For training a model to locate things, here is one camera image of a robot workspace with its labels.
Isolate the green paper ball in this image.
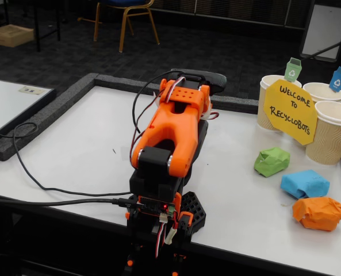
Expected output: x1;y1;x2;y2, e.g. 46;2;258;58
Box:
253;147;291;178

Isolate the blue paper ball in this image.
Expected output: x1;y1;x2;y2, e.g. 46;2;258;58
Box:
279;169;331;200

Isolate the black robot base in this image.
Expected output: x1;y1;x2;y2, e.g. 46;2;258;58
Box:
126;189;208;245

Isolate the black webcam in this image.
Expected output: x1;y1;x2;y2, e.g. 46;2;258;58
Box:
170;68;228;96

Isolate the black orange table clamp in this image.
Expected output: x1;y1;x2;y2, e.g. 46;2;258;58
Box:
123;212;141;276
171;211;194;276

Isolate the ribbed beige paper cup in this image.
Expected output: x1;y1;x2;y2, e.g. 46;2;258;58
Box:
305;100;341;166
301;82;341;105
256;74;302;132

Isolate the yellow welcome paper sign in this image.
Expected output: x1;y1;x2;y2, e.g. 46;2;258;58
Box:
263;79;319;147

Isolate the green recycling bin label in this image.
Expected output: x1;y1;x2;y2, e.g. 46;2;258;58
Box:
283;57;302;83

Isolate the small paper sticker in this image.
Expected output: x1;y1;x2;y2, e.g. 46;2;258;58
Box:
18;86;46;95

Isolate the orange crumpled paper ball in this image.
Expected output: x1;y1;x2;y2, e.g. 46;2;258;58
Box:
292;197;341;232

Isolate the blue recycling bin label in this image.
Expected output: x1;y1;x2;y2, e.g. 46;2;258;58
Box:
328;66;341;93

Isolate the brown cardboard box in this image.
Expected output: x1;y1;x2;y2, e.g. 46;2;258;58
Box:
0;24;35;48

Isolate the red white black servo wire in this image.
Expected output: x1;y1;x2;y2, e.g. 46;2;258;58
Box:
162;76;189;102
154;214;171;259

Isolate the orange controller board mount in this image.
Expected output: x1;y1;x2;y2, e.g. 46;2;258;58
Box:
137;195;183;217

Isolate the white cable connector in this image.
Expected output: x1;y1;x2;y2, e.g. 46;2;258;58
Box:
164;227;178;246

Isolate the thick black usb cable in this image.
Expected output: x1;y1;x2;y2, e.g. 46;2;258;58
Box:
0;191;144;208

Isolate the thin black camera cable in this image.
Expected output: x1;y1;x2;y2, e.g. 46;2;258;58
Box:
0;71;185;197

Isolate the gold frame blue chair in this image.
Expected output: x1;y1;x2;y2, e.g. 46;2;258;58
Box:
77;0;161;53

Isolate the black metal table frame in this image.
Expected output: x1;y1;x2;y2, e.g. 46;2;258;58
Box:
0;0;62;53

